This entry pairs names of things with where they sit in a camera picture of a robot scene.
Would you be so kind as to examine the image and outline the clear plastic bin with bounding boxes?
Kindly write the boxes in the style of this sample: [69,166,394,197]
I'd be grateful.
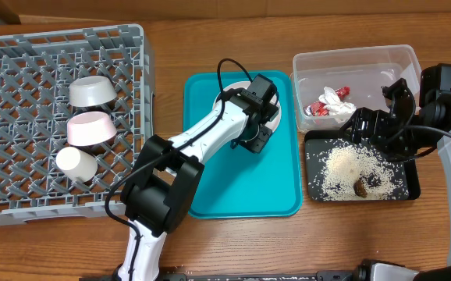
[290,44,421,133]

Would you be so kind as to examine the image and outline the teal plastic tray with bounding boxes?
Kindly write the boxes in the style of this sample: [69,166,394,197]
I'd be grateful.
[189,70,303,219]

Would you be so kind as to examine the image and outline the brown food scrap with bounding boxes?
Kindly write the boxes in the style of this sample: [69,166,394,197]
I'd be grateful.
[353,179,368,198]

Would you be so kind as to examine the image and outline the white round plate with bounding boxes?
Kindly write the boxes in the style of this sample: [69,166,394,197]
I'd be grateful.
[224,80,282,132]

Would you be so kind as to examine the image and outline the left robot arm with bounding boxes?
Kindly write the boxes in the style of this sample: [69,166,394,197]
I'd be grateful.
[112,74,280,280]

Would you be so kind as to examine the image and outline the white paper cup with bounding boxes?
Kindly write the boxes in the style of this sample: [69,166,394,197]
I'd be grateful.
[55,147,98,183]

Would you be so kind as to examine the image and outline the grey dishwasher rack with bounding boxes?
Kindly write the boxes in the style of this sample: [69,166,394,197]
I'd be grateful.
[0,24,155,226]

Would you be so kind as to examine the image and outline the white rice grains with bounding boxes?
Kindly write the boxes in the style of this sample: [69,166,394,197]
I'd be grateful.
[307,138,410,201]

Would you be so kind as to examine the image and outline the red snack wrapper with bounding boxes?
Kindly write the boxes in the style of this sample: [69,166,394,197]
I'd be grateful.
[303,88,329,116]

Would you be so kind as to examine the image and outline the white tissue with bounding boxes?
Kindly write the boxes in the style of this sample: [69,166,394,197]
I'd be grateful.
[318,87,357,116]

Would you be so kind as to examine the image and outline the black plastic tray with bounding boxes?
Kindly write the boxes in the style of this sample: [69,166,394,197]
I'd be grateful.
[304,128,421,202]

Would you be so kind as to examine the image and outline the grey bowl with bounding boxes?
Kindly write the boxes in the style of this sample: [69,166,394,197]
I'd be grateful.
[69,76,117,108]

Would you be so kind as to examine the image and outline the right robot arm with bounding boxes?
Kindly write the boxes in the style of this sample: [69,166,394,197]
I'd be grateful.
[339,63,451,281]

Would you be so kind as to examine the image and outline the pink bowl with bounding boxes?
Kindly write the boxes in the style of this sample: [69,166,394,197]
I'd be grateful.
[67,112,117,147]

